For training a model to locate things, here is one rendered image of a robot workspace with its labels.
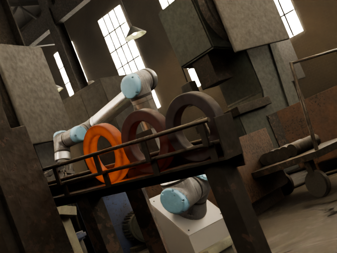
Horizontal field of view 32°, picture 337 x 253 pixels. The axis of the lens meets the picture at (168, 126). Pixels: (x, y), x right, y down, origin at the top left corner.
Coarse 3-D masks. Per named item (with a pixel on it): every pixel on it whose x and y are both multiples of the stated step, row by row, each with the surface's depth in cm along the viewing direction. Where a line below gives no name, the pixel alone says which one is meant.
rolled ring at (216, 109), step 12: (180, 96) 151; (192, 96) 148; (204, 96) 147; (168, 108) 154; (180, 108) 152; (204, 108) 146; (216, 108) 145; (168, 120) 155; (180, 120) 156; (180, 132) 156; (216, 132) 145; (180, 144) 154; (192, 156) 152; (204, 156) 149
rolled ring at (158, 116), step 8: (136, 112) 162; (144, 112) 160; (152, 112) 159; (128, 120) 165; (136, 120) 163; (144, 120) 161; (152, 120) 159; (160, 120) 158; (128, 128) 166; (136, 128) 167; (160, 128) 157; (128, 136) 166; (136, 144) 169; (160, 144) 159; (168, 144) 157; (128, 152) 168; (136, 152) 167; (160, 152) 159; (168, 152) 158; (136, 160) 166; (160, 160) 160; (168, 160) 159; (136, 168) 167; (144, 168) 165; (160, 168) 161
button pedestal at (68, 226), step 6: (60, 210) 312; (66, 210) 314; (72, 210) 317; (60, 216) 316; (66, 216) 318; (72, 216) 320; (66, 222) 320; (66, 228) 319; (72, 228) 321; (72, 234) 320; (72, 240) 319; (78, 240) 321; (72, 246) 317; (78, 246) 320; (78, 252) 319
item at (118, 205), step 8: (104, 200) 567; (112, 200) 569; (120, 200) 572; (128, 200) 579; (112, 208) 567; (120, 208) 570; (128, 208) 575; (112, 216) 566; (120, 216) 568; (120, 224) 567; (120, 232) 565; (120, 240) 564; (128, 240) 566; (128, 248) 564
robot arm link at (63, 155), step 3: (57, 153) 326; (60, 153) 326; (63, 153) 326; (66, 153) 327; (69, 153) 329; (57, 156) 326; (60, 156) 325; (63, 156) 325; (66, 156) 326; (69, 156) 328; (57, 159) 326; (60, 159) 326; (63, 159) 326; (66, 159) 327; (69, 159) 328
